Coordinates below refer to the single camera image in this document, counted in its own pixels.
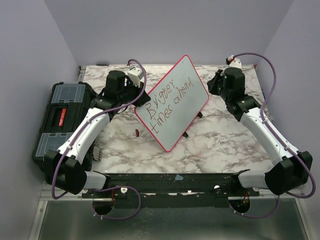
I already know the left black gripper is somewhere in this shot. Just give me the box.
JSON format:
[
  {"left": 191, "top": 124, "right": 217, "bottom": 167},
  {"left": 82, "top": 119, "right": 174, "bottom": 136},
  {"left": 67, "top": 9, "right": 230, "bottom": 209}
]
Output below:
[{"left": 118, "top": 79, "right": 151, "bottom": 107}]

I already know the pink framed whiteboard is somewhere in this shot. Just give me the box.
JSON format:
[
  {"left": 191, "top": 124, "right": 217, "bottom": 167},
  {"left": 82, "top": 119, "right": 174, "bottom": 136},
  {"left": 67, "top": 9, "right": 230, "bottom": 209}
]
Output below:
[{"left": 134, "top": 55, "right": 210, "bottom": 152}]

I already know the red marker cap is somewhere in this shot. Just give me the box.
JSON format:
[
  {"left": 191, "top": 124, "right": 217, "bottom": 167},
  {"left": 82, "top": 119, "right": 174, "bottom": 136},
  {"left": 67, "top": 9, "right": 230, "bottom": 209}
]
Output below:
[{"left": 135, "top": 129, "right": 140, "bottom": 137}]

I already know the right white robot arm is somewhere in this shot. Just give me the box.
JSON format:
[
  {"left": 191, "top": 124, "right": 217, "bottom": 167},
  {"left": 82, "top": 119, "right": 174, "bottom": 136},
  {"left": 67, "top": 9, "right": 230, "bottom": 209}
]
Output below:
[{"left": 207, "top": 67, "right": 313, "bottom": 196}]

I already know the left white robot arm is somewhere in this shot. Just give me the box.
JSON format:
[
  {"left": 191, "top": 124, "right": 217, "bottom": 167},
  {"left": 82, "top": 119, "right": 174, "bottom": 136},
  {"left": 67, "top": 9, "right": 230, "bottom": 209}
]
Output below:
[{"left": 43, "top": 66, "right": 151, "bottom": 198}]

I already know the black plastic toolbox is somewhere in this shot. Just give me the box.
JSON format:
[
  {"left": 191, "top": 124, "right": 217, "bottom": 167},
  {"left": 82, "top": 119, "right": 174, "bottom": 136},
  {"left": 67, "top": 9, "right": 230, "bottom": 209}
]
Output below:
[{"left": 31, "top": 82, "right": 97, "bottom": 172}]

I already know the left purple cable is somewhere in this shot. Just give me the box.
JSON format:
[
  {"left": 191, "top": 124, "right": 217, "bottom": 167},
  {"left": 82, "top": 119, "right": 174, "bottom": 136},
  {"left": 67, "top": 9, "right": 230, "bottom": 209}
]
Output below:
[{"left": 51, "top": 58, "right": 148, "bottom": 221}]

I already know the purple cable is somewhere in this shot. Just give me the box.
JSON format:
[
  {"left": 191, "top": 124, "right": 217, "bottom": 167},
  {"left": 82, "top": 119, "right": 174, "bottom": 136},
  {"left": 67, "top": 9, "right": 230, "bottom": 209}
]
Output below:
[
  {"left": 227, "top": 52, "right": 316, "bottom": 218},
  {"left": 51, "top": 58, "right": 148, "bottom": 221}
]

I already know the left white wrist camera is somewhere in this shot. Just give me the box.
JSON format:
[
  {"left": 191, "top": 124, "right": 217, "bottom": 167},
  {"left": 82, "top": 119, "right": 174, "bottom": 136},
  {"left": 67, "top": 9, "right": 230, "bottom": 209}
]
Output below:
[{"left": 127, "top": 65, "right": 144, "bottom": 88}]

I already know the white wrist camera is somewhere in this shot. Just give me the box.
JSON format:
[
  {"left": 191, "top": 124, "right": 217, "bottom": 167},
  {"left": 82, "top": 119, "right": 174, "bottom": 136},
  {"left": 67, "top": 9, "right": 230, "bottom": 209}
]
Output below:
[
  {"left": 224, "top": 55, "right": 242, "bottom": 70},
  {"left": 127, "top": 65, "right": 144, "bottom": 88}
]

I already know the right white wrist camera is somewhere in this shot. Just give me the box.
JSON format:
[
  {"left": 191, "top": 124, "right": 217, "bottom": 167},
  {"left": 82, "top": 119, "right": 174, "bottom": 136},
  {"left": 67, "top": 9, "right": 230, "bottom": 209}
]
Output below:
[{"left": 224, "top": 55, "right": 242, "bottom": 70}]

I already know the small black wall bracket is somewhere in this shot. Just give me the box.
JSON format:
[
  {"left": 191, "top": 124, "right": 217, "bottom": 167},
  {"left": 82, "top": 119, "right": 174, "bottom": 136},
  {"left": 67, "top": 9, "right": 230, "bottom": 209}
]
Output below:
[{"left": 96, "top": 63, "right": 109, "bottom": 66}]

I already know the black mounting rail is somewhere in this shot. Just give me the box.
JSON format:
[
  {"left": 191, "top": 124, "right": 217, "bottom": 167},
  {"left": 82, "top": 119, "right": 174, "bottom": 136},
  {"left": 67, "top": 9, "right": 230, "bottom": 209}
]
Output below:
[{"left": 82, "top": 173, "right": 259, "bottom": 209}]

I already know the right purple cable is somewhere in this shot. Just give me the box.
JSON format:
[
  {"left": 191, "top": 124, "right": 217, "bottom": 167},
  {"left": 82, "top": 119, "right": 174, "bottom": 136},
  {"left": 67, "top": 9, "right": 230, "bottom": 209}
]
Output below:
[{"left": 227, "top": 52, "right": 316, "bottom": 218}]

